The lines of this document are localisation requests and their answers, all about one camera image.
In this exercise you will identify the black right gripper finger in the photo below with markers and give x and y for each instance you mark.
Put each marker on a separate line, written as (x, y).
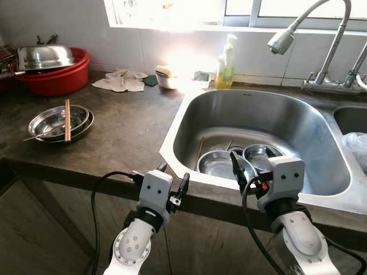
(238, 169)

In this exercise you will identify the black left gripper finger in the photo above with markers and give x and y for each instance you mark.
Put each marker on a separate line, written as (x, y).
(184, 184)
(163, 168)

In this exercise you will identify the wooden chopstick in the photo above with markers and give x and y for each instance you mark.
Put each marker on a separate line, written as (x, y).
(200, 150)
(230, 145)
(66, 120)
(69, 120)

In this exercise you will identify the metal spoon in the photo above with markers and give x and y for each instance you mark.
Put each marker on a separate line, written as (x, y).
(40, 136)

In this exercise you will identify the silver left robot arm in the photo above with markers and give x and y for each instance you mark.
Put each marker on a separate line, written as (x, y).
(133, 246)

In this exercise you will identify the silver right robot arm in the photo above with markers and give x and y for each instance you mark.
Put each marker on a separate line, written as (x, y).
(301, 238)

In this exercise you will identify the stainless steel sink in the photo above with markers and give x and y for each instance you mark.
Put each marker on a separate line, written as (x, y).
(275, 123)

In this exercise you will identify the stainless steel plate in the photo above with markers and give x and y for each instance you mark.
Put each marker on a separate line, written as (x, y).
(86, 133)

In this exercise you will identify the white cup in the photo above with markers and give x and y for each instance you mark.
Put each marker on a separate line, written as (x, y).
(165, 82)

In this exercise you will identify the green scouring pad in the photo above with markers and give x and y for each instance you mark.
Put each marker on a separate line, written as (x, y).
(151, 81)

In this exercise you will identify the white crumpled cloth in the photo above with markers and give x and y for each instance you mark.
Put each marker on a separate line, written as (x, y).
(120, 81)

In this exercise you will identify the yellow sponge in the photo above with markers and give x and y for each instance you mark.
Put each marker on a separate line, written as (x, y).
(164, 71)

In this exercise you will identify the small clear container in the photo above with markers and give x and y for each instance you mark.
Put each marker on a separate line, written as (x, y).
(202, 78)

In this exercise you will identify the yellow dish soap bottle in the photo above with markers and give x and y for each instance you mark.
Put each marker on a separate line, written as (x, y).
(225, 71)

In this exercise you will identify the clear plastic bag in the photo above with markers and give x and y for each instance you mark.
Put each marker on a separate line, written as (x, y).
(356, 150)

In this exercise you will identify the chrome spray head faucet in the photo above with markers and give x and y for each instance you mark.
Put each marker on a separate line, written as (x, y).
(281, 42)

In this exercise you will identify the red plastic basin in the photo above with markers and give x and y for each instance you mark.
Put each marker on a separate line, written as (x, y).
(57, 83)

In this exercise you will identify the chrome curved faucet spout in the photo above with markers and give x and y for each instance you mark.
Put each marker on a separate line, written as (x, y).
(359, 66)

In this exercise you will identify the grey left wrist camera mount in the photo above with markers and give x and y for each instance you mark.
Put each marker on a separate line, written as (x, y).
(153, 192)

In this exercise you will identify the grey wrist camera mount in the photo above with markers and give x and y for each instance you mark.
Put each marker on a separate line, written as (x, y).
(285, 177)
(153, 192)

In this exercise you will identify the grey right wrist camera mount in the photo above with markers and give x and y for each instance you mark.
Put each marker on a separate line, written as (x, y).
(285, 177)

